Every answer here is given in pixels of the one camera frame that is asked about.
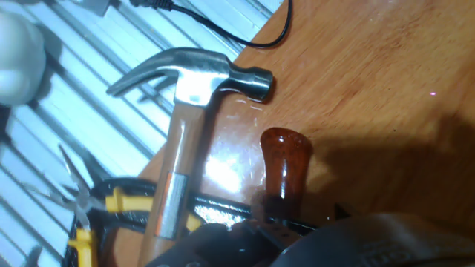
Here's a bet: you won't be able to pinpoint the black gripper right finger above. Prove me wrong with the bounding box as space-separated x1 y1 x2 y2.
270 213 475 267

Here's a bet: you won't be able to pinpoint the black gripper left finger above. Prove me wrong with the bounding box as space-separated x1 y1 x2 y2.
144 221 298 267

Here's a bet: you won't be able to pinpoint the metal lever with brown knob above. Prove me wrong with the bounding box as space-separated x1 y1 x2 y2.
259 127 313 223

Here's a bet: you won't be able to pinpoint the black base lever press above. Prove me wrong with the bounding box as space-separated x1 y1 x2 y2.
22 177 352 267

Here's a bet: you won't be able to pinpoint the large wooden board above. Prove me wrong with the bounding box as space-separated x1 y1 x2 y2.
99 0 475 267

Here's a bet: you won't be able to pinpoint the white rounded object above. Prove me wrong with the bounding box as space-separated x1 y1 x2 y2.
0 10 48 107

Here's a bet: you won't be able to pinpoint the yellow handled pliers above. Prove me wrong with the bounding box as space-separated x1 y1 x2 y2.
22 143 204 267

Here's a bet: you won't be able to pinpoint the wooden handle claw hammer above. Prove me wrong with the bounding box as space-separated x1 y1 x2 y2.
105 47 275 267

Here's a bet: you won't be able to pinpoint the thin black looped cable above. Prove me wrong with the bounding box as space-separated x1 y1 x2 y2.
129 0 294 50

